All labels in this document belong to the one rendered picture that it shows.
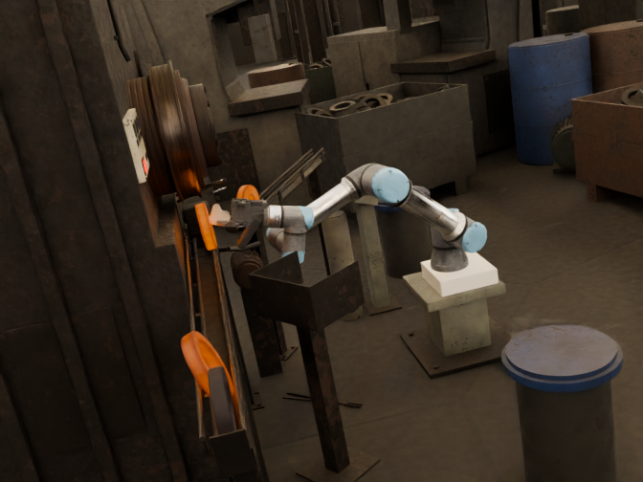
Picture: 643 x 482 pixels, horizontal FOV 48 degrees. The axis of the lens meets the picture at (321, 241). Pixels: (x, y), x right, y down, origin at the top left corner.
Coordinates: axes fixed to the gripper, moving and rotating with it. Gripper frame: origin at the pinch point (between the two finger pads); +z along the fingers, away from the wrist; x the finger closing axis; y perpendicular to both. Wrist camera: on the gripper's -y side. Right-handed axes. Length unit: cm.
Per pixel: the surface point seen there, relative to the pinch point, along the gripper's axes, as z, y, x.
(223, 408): -1, -13, 97
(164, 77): 14.0, 44.1, -8.7
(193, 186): 3.9, 10.5, -4.5
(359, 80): -154, 19, -431
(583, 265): -188, -39, -76
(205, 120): 0.8, 31.5, -7.0
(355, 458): -51, -73, 28
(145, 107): 19.3, 35.0, -4.5
